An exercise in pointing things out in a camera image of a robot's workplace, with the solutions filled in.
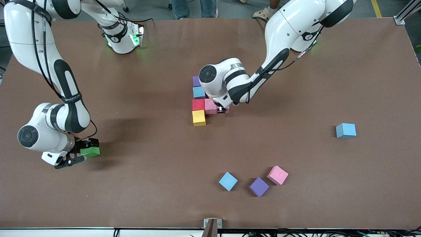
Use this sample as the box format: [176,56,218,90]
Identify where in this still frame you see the green foam block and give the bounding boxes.
[80,146,101,158]

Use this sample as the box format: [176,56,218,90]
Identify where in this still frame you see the yellow foam block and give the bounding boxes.
[192,110,207,127]

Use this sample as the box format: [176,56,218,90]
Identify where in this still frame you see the brown table cover mat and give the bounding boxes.
[0,17,421,230]

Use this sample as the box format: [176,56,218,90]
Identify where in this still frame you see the person's sandalled foot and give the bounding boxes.
[252,0,280,20]

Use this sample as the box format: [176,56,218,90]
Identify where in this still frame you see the person's blue jeans legs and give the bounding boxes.
[170,0,219,19]

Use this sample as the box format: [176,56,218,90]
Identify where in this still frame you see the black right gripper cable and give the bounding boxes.
[77,120,98,140]

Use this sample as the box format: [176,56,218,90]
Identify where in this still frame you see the black right base cable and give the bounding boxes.
[115,10,154,24]

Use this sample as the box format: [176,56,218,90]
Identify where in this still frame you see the metal camera post bracket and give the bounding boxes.
[202,218,222,237]

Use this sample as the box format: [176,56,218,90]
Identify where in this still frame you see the aluminium frame post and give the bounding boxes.
[395,0,421,25]

